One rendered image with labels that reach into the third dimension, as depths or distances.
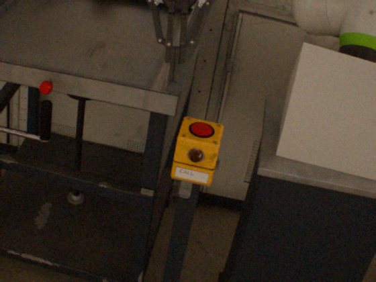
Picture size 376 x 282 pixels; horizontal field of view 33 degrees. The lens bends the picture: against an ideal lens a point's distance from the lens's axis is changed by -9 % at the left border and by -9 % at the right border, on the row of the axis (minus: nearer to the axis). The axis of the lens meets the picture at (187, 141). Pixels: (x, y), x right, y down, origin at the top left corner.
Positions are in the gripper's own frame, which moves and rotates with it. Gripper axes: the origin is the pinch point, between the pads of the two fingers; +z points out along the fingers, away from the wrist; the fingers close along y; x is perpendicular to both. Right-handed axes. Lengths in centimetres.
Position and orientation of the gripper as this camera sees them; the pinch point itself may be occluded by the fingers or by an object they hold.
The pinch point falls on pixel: (174, 63)
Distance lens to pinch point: 133.4
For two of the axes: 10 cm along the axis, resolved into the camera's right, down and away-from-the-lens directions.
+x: 0.2, -1.7, 9.8
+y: 10.0, 0.6, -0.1
